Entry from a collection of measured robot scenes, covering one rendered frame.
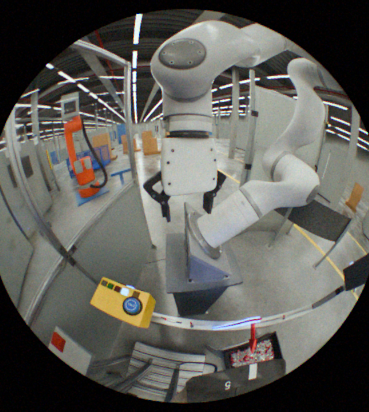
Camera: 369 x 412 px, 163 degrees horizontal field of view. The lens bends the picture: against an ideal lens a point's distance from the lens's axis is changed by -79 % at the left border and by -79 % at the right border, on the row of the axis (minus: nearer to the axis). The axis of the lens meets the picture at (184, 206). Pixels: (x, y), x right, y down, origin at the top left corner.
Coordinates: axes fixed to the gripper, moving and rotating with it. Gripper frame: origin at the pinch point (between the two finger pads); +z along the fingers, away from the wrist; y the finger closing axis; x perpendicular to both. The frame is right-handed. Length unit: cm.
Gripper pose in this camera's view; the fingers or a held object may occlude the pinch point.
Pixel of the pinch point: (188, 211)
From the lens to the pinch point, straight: 27.8
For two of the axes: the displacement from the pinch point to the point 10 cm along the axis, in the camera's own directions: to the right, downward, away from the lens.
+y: 9.5, -1.7, 2.7
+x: -3.1, -4.7, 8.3
